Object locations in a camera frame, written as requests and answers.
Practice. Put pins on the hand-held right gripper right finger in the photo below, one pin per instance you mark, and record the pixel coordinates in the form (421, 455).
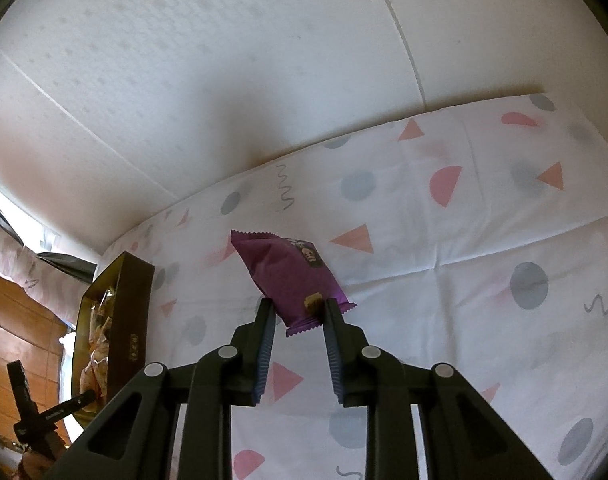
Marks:
(334, 350)

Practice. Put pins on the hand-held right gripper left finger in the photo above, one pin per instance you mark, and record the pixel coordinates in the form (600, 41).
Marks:
(265, 345)

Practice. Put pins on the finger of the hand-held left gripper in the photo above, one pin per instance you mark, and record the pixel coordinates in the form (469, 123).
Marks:
(71, 405)

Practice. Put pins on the purple snack packet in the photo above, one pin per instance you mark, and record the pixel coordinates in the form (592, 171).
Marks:
(279, 270)

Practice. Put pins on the gold tin box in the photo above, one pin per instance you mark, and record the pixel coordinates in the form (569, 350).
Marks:
(131, 310)

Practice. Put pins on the pink curtain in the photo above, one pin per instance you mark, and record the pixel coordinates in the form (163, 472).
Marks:
(38, 280)

